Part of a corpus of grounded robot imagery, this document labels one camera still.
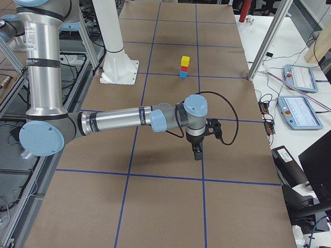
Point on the aluminium frame post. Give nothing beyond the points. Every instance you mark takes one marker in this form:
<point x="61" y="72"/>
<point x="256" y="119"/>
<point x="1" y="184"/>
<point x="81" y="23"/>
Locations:
<point x="273" y="28"/>

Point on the red cylinder bottle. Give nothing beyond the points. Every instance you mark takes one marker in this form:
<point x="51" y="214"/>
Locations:
<point x="244" y="10"/>

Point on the yellow cube block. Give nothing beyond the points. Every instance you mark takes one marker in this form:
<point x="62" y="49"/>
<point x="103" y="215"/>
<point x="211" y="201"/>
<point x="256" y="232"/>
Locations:
<point x="185" y="61"/>

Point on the red cube block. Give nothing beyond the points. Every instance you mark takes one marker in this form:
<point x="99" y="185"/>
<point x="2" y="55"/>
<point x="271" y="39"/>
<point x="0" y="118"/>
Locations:
<point x="184" y="69"/>

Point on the teach pendant tablet near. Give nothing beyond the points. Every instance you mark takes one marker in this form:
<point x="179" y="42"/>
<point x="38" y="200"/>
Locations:
<point x="298" y="113"/>

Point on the blue cube block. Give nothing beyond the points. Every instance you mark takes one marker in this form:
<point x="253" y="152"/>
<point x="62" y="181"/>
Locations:
<point x="182" y="74"/>

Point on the orange circuit board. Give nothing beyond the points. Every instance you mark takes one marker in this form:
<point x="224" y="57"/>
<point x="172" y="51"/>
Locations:
<point x="268" y="119"/>

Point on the teach pendant tablet far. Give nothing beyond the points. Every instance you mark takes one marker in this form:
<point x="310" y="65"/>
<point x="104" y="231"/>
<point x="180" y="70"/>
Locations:
<point x="301" y="77"/>

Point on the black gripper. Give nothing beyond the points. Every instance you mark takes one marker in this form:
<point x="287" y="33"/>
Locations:
<point x="194" y="141"/>

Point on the teach pendant tablet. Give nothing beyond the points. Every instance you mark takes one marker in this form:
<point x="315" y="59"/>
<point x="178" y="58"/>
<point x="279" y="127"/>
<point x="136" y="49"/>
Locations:
<point x="301" y="77"/>
<point x="298" y="113"/>

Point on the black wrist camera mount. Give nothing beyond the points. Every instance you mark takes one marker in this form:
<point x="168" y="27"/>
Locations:
<point x="213" y="126"/>

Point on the black box with label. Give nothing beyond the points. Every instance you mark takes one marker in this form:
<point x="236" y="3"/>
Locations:
<point x="288" y="167"/>

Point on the black monitor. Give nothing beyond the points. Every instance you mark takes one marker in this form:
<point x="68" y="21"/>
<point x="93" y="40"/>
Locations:
<point x="315" y="161"/>

